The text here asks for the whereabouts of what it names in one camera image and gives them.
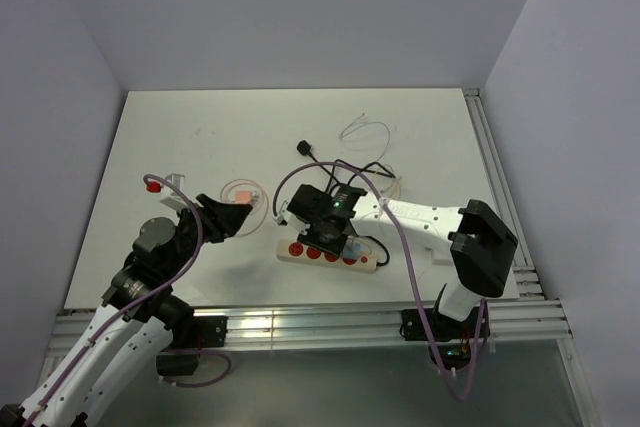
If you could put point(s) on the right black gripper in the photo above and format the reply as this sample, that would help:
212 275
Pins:
310 238

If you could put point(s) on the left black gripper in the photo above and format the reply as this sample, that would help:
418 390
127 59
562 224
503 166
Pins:
222 219

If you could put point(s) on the blue charger plug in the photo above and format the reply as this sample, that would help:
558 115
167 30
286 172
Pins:
353 250

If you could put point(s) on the white charger adapter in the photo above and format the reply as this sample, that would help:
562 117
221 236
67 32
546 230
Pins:
440 258

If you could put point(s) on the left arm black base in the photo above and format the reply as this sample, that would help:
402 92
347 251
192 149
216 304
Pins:
191 335

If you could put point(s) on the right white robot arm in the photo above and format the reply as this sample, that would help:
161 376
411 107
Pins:
480 244

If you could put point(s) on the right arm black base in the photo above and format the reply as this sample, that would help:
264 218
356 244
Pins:
454 339

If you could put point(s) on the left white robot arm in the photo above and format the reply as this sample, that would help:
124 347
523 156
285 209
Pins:
137 319

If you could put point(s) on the pink charger plug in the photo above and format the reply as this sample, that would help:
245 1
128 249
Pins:
243 197

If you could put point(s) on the beige power strip red sockets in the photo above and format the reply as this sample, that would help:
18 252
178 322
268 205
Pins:
295 252

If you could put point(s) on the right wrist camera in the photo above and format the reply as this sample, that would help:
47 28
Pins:
285 218

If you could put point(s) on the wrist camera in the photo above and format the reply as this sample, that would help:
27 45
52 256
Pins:
166 191
285 218

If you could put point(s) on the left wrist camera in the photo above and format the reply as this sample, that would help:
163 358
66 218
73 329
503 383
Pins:
166 191

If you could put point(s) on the right side aluminium rail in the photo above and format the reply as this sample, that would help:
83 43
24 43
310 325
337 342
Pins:
525 273

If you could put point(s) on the aluminium mounting rail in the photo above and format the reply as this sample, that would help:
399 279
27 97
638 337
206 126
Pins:
366 325

